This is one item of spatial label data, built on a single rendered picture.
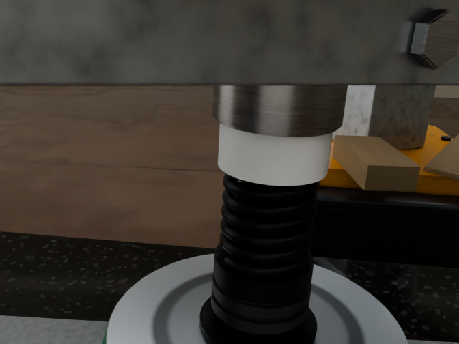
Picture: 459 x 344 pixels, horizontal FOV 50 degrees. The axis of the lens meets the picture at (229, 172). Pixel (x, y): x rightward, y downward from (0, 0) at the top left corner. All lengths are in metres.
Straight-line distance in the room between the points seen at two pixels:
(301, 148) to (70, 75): 0.14
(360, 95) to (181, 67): 0.97
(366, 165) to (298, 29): 0.71
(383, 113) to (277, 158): 0.89
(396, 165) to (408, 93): 0.30
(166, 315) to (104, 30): 0.24
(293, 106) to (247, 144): 0.04
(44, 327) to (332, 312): 0.25
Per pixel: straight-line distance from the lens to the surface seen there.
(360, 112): 1.16
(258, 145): 0.28
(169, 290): 0.41
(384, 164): 0.94
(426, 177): 1.09
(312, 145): 0.29
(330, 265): 0.58
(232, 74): 0.22
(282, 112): 0.27
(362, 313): 0.41
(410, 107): 1.22
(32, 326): 0.48
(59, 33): 0.20
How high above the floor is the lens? 1.10
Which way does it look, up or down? 20 degrees down
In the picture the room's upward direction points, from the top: 4 degrees clockwise
